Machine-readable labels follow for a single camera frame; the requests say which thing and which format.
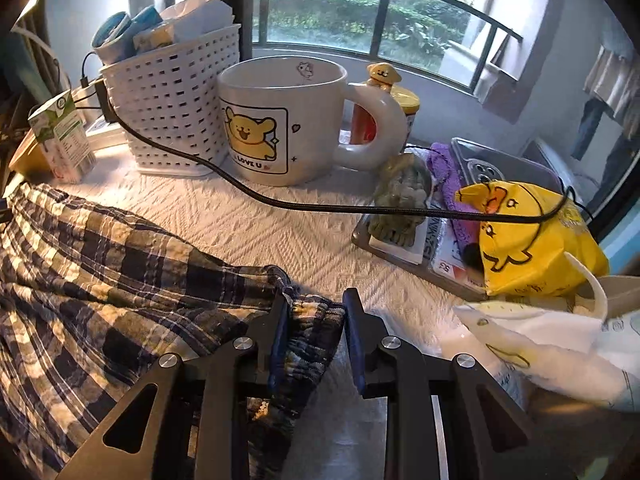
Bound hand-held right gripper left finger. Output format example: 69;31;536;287
55;287;301;480

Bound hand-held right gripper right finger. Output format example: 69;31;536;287
342;287;581;480

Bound plaid flannel shirt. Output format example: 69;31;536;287
0;180;348;480

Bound grey flat tray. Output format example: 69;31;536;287
351;212;493;303

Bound white printed booklet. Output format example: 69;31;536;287
369;217;438;267

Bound purple knitted cloth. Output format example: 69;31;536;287
427;142;486;256

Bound white plastic bag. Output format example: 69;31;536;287
452;250;640;411

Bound yellow duck print bag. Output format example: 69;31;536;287
457;180;611;298

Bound orange cup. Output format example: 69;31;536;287
350;101;378;146

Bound white mug yellow dog print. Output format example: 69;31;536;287
216;56;408;188

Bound clear phone case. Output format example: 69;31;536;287
450;137;563;196

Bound jar with yellow dog lid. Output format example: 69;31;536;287
366;62;422;146

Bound white plastic basket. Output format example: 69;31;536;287
98;24;242;177

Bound white power strip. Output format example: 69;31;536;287
72;85;126;151

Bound green white milk carton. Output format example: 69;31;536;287
27;91;97;184

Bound beige storage box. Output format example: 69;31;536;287
7;127;51;178

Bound dark hanging garment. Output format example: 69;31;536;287
570;97;640;176

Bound black window railing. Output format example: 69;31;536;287
250;0;523;96

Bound yellow packet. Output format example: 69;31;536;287
132;22;176;53

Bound blue white cup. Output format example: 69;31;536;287
91;11;133;66
127;5;166;53

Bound striped hanging cloth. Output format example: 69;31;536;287
582;45;640;121

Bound thin black cable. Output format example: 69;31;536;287
80;51;106;91

